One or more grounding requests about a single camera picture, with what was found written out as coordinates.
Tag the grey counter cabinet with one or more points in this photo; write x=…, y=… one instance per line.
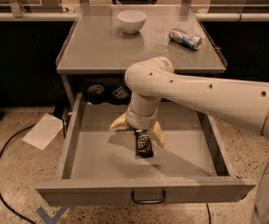
x=97, y=51

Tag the black bundle with tag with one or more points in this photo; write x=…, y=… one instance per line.
x=119, y=96

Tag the white ceramic bowl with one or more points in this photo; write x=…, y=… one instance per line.
x=131, y=21

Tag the blue tape mark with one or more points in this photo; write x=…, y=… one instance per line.
x=53, y=219

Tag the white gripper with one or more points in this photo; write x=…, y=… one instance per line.
x=140, y=121

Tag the round grey device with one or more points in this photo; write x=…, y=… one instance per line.
x=96, y=90

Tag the grey open drawer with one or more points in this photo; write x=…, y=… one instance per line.
x=98, y=166

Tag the black drawer handle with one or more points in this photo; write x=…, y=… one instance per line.
x=142, y=197

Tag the black rxbar chocolate bar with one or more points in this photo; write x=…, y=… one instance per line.
x=143, y=146

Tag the white paper sheet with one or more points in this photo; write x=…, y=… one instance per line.
x=43, y=132

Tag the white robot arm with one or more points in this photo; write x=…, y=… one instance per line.
x=244, y=104

